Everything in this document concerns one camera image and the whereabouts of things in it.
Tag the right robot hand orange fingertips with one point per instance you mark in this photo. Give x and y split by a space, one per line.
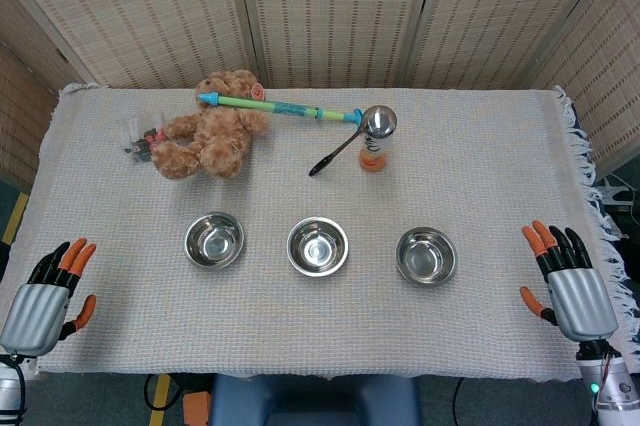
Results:
582 303

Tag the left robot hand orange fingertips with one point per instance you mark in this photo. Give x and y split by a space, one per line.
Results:
35 313

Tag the small stainless steel bowl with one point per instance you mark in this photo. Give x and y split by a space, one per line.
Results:
317 247
426 256
214 241

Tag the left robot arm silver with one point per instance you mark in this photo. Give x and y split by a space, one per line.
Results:
10 391

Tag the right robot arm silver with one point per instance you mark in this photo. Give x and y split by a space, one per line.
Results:
612 386

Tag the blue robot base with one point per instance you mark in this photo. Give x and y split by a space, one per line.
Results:
315 401

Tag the orange box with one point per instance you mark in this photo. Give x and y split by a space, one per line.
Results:
196 407

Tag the clear bag of small items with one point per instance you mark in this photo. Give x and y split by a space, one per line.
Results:
137 143

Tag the orange juice bottle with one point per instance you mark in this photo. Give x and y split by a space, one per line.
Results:
372 152

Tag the brown teddy bear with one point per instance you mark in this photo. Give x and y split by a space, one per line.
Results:
220 131

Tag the white woven tablecloth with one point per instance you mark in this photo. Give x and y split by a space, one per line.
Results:
320 326

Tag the green blue toy stick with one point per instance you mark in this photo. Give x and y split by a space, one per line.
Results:
290 108

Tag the beige folding screen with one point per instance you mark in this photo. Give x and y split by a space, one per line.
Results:
340 11

